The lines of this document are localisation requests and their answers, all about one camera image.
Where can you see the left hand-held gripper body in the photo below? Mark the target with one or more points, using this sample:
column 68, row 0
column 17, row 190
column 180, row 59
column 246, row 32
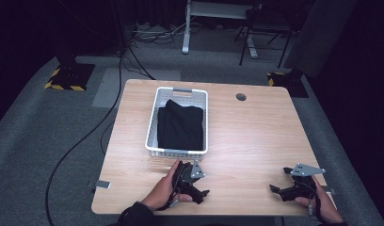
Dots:
column 187, row 180

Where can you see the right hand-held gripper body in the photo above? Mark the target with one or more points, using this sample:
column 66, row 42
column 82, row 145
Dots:
column 298, row 190

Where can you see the white perforated plastic basket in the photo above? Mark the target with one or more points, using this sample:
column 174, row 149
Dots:
column 180, row 154

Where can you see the black cloth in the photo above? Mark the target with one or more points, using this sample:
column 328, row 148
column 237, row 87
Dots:
column 180, row 125

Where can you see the person's left hand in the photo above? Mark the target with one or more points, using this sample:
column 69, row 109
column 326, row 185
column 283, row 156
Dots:
column 162, row 193

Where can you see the person's right hand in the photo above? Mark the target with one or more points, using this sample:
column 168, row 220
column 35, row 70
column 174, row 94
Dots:
column 325, row 210

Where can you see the grey tag on table edge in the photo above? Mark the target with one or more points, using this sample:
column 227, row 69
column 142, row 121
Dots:
column 103, row 184
column 329, row 190

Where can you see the grey round table grommet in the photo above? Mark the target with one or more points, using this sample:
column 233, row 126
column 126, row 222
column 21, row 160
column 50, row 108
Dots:
column 241, row 97

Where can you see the black base with hazard tape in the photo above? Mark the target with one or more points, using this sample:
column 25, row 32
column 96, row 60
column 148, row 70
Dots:
column 71, row 77
column 287, row 83

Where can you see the black folding stand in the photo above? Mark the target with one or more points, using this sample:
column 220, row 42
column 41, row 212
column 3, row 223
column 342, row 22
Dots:
column 243, row 51

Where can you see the grey upright panel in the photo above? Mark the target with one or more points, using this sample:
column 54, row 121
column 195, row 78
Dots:
column 318, row 37

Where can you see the white desk frame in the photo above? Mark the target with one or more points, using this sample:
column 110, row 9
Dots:
column 186, row 40

